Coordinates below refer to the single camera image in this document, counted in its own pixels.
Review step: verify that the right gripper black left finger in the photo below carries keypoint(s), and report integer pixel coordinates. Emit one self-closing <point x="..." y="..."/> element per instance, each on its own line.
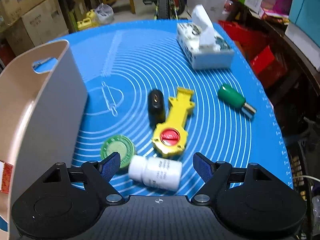
<point x="98" y="176"/>

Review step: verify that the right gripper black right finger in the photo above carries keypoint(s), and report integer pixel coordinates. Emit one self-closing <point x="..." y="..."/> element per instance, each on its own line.
<point x="214" y="175"/>

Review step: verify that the green round ointment tin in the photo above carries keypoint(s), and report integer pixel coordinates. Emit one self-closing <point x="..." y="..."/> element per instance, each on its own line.
<point x="121" y="144"/>

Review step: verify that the white pill bottle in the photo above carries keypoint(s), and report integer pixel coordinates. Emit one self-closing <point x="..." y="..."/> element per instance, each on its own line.
<point x="156" y="172"/>

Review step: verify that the cream plastic storage bin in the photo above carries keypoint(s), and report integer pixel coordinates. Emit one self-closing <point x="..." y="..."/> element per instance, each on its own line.
<point x="43" y="97"/>

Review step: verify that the blue silicone baking mat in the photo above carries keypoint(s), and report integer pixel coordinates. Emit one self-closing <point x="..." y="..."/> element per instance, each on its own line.
<point x="120" y="63"/>

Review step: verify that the black cylindrical object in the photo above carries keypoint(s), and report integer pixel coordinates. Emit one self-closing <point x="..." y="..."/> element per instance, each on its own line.
<point x="156" y="111"/>

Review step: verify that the white tissue pack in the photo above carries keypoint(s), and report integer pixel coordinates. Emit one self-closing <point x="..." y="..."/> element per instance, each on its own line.
<point x="202" y="45"/>

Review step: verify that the yellow oil jug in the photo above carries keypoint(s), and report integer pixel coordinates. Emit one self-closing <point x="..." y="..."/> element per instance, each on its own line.
<point x="89" y="22"/>

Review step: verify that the white plastic bag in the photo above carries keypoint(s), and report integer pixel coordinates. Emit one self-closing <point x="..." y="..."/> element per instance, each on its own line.
<point x="104" y="14"/>

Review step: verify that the large stacked cardboard box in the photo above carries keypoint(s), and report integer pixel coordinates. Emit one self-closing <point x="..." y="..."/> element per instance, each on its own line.
<point x="40" y="25"/>

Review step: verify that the green handled tool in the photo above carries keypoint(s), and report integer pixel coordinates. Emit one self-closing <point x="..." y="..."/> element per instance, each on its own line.
<point x="232" y="97"/>

